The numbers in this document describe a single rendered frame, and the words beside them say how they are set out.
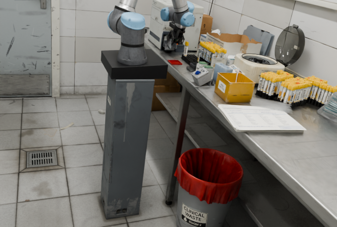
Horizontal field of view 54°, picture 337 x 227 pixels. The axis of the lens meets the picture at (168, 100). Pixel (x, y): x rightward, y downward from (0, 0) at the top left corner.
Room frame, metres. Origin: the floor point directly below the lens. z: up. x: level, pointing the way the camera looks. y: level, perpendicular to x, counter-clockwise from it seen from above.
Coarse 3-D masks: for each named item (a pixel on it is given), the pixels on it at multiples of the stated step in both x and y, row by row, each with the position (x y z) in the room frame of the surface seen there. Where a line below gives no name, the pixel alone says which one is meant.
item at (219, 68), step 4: (216, 64) 1.68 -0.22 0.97; (220, 64) 1.67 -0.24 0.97; (216, 68) 1.68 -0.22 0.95; (220, 68) 1.65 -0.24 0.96; (224, 68) 1.62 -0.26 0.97; (228, 68) 1.62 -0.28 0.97; (216, 72) 1.67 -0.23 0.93; (220, 72) 1.64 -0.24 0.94; (224, 72) 1.61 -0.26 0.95; (228, 72) 1.61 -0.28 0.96; (216, 76) 1.66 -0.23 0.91
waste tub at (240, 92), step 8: (216, 80) 1.53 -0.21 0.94; (224, 80) 1.46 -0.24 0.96; (232, 80) 1.56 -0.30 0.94; (240, 80) 1.56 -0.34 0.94; (248, 80) 1.50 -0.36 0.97; (216, 88) 1.51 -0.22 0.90; (224, 88) 1.44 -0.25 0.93; (232, 88) 1.41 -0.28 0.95; (240, 88) 1.43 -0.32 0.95; (248, 88) 1.44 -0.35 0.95; (224, 96) 1.43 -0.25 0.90; (232, 96) 1.42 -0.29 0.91; (240, 96) 1.43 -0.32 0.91; (248, 96) 1.45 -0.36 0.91
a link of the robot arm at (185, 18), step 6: (174, 0) 1.75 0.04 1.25; (180, 0) 1.75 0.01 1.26; (186, 0) 1.78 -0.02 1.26; (174, 6) 1.77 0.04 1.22; (180, 6) 1.75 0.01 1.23; (186, 6) 1.77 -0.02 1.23; (174, 12) 1.84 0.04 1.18; (180, 12) 1.76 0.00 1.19; (186, 12) 1.77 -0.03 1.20; (174, 18) 1.82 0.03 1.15; (180, 18) 1.77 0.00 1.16; (186, 18) 1.75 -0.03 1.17; (192, 18) 1.77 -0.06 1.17; (180, 24) 1.80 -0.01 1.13; (186, 24) 1.75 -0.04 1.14; (192, 24) 1.78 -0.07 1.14
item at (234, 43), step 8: (208, 40) 2.19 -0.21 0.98; (216, 40) 2.09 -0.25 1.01; (224, 40) 2.28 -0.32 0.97; (232, 40) 2.31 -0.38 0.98; (240, 40) 2.34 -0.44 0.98; (248, 40) 2.26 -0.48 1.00; (224, 48) 2.02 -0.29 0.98; (232, 48) 2.04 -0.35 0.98; (240, 48) 2.06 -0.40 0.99; (248, 48) 2.08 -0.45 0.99; (256, 48) 2.11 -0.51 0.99
